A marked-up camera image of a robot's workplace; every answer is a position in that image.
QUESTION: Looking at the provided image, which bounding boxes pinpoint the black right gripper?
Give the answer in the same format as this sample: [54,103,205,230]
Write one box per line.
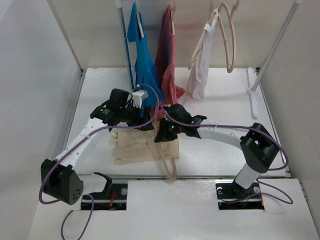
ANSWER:
[155,117,184,143]

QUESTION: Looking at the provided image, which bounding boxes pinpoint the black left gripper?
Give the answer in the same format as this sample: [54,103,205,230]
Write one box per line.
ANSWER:
[119,102,153,131]

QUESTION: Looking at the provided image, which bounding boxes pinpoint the beige trousers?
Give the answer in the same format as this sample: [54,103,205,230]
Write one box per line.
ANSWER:
[108,129,180,165]

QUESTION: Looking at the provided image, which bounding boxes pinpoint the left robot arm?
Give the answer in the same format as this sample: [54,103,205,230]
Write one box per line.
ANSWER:
[39,88,153,205]

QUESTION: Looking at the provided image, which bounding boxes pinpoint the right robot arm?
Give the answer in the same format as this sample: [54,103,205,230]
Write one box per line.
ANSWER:
[154,104,279,197]

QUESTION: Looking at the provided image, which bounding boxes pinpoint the white garment on hanger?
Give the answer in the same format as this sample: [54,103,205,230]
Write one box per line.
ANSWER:
[186,14,219,101]

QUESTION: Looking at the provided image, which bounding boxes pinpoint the beige hanger under white garment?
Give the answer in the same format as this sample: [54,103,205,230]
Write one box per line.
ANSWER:
[188,0,218,70]

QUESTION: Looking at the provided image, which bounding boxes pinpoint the beige hanger under blue shirt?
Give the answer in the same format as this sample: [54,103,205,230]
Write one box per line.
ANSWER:
[135,0,145,39]

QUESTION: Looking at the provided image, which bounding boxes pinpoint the beige hanger under red shirt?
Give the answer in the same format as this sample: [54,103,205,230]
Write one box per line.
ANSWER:
[170,0,178,36]

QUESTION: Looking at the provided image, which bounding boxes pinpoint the blue t-shirt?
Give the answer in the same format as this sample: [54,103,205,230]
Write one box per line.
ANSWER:
[127,2,164,118]

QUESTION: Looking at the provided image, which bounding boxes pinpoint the red t-shirt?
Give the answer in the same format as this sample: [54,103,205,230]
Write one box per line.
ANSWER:
[154,4,185,106]

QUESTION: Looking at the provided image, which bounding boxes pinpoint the white clothes rack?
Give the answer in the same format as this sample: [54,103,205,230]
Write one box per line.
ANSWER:
[114,0,303,118]

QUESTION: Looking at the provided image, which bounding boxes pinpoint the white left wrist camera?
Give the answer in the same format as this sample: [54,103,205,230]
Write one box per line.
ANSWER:
[131,90,148,108]

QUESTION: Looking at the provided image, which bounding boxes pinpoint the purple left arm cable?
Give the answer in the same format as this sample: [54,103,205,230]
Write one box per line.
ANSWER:
[38,83,161,240]

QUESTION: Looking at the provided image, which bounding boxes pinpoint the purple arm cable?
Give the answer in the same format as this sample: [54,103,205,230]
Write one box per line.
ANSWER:
[38,83,161,240]
[155,100,294,205]

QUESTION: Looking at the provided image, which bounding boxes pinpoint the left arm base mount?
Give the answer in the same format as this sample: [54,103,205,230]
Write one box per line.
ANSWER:
[91,182,128,211]

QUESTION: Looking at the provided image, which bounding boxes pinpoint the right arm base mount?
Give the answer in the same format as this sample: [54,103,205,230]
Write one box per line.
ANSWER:
[215,182,265,210]

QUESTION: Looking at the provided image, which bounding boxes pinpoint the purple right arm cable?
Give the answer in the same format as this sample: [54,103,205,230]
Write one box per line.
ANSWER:
[155,100,294,205]

